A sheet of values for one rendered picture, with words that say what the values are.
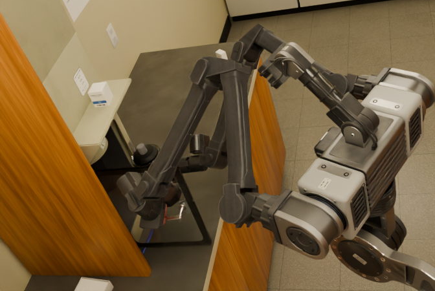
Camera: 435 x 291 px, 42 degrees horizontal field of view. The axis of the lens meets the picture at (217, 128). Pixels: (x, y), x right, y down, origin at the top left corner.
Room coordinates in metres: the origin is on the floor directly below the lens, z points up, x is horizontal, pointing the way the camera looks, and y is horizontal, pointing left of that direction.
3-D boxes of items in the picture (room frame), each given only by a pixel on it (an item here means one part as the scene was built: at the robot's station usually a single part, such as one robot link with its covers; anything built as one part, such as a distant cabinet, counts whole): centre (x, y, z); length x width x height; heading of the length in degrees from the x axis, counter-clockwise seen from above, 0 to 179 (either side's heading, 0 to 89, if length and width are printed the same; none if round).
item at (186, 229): (1.32, 0.29, 1.19); 0.30 x 0.01 x 0.40; 68
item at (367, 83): (1.22, -0.45, 1.45); 0.09 x 0.08 x 0.12; 128
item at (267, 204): (0.91, -0.06, 1.45); 0.09 x 0.08 x 0.12; 128
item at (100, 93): (1.54, 0.32, 1.54); 0.05 x 0.05 x 0.06; 67
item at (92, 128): (1.50, 0.33, 1.46); 0.32 x 0.12 x 0.10; 156
